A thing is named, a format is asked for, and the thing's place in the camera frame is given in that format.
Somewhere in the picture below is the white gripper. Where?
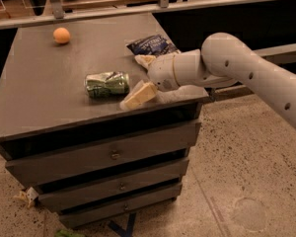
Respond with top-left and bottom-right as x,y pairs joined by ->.
119,54 -> 179,110

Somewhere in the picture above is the green crushed can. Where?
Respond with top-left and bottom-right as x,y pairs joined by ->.
84,71 -> 129,98

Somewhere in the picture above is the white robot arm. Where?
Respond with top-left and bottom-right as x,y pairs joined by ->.
120,33 -> 296,129

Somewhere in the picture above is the blue chip bag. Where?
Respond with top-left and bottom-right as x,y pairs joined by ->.
126,35 -> 180,56

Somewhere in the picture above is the top grey drawer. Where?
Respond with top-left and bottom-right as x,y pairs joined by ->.
6,119 -> 200,187

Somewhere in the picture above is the grey drawer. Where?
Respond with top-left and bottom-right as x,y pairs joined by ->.
59,182 -> 183,228
38,157 -> 188,212
6,119 -> 200,187

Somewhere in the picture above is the orange fruit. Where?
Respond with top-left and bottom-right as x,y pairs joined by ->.
53,28 -> 70,44

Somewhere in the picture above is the grey drawer cabinet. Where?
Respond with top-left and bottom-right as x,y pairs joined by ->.
0,14 -> 206,228

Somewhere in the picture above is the grey metal railing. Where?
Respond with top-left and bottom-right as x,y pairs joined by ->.
0,0 -> 276,30

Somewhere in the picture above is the middle grey drawer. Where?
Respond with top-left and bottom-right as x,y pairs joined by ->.
38,157 -> 188,212

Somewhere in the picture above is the bottom grey drawer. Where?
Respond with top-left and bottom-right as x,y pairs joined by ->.
59,182 -> 183,228

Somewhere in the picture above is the crumpled paper scrap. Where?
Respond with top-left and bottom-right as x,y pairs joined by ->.
14,187 -> 38,208

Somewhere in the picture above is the green object on floor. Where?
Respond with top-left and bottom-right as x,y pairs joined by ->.
54,229 -> 86,237

